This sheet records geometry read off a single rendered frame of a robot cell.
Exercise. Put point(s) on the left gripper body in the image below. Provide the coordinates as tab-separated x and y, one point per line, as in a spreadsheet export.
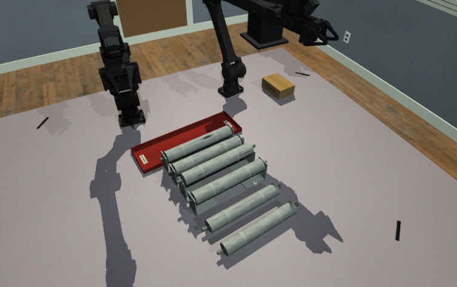
316	23

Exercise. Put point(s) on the brown cardboard box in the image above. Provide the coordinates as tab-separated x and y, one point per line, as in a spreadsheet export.
278	86

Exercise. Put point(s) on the red scrap tray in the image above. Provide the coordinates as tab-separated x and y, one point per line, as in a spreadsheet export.
148	154

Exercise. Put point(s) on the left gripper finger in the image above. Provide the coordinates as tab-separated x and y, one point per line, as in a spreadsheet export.
326	25
309	35

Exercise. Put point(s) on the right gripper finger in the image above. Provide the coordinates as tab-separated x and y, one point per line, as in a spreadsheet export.
111	82
133	85

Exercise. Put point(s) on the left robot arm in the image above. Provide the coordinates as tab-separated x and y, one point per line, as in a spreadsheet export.
282	15

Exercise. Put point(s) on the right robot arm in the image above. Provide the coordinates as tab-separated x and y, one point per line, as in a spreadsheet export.
111	47

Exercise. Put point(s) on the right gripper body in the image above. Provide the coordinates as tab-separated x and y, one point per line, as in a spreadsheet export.
120	75

